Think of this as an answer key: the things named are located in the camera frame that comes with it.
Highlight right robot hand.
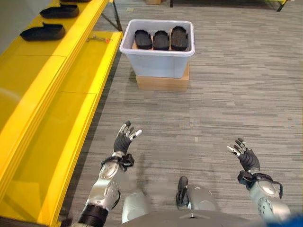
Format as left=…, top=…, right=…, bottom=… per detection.
left=227, top=138, right=260, bottom=173

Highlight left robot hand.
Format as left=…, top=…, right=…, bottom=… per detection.
left=113, top=120, right=143, bottom=154

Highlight yellow metal shelf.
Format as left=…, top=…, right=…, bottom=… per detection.
left=0, top=0, right=124, bottom=227

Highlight white plastic box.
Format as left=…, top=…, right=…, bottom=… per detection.
left=119, top=19, right=196, bottom=79

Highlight dark metal shelf leg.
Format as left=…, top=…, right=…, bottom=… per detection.
left=101, top=0, right=123, bottom=32

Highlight dark robot foot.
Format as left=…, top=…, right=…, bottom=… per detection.
left=176, top=175, right=189, bottom=210

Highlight silver robot body and legs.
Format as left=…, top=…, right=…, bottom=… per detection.
left=121, top=184, right=268, bottom=227

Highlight small chain with orange tag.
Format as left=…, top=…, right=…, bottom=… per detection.
left=86, top=34, right=112, bottom=44

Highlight yellow and black furniture frame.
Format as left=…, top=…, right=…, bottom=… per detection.
left=169, top=0, right=289, bottom=12

